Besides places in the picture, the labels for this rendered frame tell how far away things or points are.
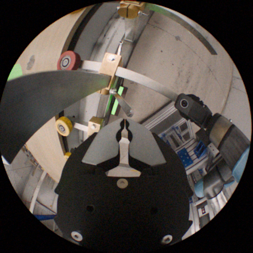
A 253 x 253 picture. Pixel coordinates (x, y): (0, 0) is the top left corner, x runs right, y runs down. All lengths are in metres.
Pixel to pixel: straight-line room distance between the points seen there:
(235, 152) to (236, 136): 0.03
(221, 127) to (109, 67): 0.32
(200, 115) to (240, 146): 0.13
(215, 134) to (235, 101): 2.74
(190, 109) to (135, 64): 1.01
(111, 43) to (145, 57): 0.71
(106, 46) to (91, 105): 0.40
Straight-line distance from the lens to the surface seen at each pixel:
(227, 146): 0.21
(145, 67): 1.17
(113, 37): 0.59
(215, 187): 0.33
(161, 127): 1.20
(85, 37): 0.48
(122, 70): 0.26
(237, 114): 2.78
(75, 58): 0.27
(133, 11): 0.25
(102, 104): 0.46
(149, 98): 1.20
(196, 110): 0.23
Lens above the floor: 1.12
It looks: 57 degrees down
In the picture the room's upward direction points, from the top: 179 degrees counter-clockwise
